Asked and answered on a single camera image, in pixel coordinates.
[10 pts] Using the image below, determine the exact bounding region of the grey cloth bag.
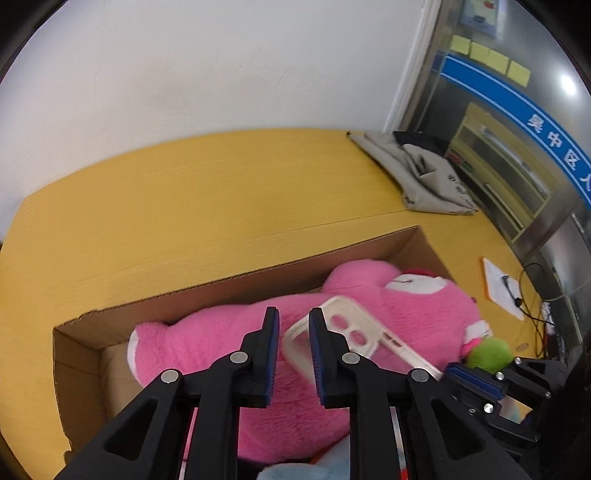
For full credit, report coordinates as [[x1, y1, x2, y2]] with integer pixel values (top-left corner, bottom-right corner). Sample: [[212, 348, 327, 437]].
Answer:
[[347, 130, 479, 216]]

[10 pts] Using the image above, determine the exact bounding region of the black cable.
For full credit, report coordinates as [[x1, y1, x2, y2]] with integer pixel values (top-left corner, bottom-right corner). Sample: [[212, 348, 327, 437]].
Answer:
[[517, 263, 561, 361]]

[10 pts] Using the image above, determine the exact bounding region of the grey metal door frame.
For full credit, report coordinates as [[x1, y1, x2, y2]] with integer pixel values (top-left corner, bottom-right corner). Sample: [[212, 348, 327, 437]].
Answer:
[[397, 0, 462, 134]]

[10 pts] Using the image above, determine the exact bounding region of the cartoon wall poster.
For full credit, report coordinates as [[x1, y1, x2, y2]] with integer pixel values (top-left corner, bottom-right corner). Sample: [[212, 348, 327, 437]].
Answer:
[[457, 0, 506, 40]]

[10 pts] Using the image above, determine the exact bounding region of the blue banner strip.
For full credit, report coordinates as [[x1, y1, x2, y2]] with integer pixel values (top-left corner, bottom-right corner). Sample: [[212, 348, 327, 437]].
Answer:
[[438, 53, 591, 208]]

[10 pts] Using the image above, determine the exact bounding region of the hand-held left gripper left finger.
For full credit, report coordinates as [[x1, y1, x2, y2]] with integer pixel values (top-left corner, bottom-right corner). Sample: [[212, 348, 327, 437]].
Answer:
[[55, 305, 281, 480]]

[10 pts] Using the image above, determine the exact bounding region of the brown cardboard box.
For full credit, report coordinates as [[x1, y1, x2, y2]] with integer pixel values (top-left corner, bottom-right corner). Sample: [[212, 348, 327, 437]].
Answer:
[[0, 129, 462, 480]]

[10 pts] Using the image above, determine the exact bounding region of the thin black cord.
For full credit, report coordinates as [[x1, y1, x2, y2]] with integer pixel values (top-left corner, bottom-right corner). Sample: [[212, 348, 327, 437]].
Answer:
[[501, 275, 523, 308]]

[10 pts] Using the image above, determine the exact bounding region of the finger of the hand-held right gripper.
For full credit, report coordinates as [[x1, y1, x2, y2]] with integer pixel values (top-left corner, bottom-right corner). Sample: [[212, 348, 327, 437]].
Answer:
[[508, 355, 555, 400], [444, 362, 504, 416]]

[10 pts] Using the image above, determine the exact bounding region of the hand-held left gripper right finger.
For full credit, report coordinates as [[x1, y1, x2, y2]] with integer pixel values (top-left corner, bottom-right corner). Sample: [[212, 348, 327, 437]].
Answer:
[[308, 307, 532, 480]]

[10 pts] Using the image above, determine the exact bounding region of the light blue plush toy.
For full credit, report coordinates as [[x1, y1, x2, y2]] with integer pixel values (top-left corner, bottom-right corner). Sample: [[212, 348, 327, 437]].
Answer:
[[259, 436, 356, 480]]

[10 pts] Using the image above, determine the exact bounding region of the pink plush bear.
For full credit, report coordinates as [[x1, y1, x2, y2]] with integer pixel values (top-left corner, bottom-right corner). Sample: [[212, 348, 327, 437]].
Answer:
[[127, 259, 495, 462]]

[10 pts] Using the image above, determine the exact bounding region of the clear phone case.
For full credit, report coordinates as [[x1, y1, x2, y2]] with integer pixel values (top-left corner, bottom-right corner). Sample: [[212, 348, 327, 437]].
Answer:
[[283, 295, 446, 384]]

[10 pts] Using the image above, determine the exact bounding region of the green plush ball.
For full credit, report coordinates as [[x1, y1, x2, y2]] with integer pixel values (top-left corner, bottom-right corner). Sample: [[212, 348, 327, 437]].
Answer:
[[464, 338, 513, 372]]

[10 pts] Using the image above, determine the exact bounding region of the yellow shelf behind glass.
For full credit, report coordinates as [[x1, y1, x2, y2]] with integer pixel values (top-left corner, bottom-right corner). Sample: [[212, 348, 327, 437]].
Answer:
[[448, 102, 561, 241]]

